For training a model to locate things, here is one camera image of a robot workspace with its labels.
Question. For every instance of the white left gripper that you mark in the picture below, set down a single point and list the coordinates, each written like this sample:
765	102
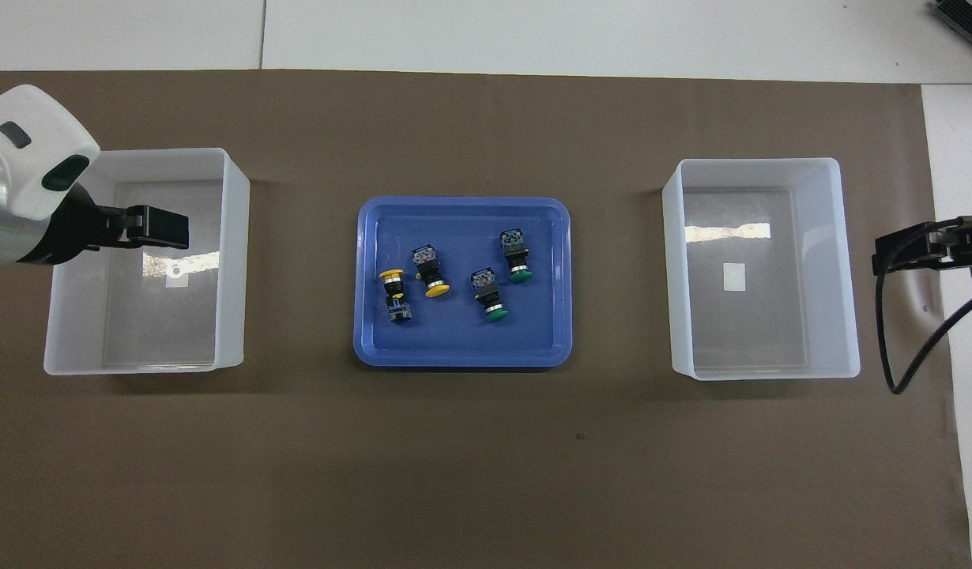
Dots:
47	126

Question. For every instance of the yellow mushroom push button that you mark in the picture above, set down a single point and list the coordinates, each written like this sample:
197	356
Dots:
397	304
429	273

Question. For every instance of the translucent white plastic box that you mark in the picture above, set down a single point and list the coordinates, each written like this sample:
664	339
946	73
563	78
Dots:
83	316
826	316

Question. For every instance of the white paper label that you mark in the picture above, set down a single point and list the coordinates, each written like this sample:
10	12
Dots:
176	278
734	276

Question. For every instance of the grey ribbed metal device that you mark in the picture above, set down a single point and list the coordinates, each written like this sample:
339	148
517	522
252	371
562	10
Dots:
968	16

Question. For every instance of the blue plastic tray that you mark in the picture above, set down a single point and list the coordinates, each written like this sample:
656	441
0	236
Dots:
462	340

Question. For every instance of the brown paper table mat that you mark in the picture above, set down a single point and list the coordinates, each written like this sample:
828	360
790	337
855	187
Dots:
470	458

